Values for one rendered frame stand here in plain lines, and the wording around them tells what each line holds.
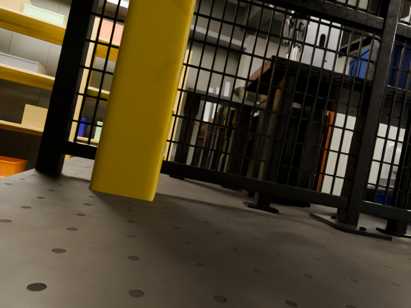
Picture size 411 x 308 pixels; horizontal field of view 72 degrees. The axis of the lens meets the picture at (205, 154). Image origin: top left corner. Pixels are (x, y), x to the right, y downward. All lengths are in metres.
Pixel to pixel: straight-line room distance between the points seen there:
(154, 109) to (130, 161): 0.09
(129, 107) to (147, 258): 0.28
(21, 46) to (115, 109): 3.64
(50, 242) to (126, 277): 0.07
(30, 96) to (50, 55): 0.54
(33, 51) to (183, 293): 3.91
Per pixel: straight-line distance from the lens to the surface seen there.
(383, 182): 1.66
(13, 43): 4.10
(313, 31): 1.05
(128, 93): 0.46
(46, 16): 3.41
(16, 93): 3.98
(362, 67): 0.90
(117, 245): 0.25
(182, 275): 0.21
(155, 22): 0.49
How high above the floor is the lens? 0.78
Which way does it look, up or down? 1 degrees up
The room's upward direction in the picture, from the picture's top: 12 degrees clockwise
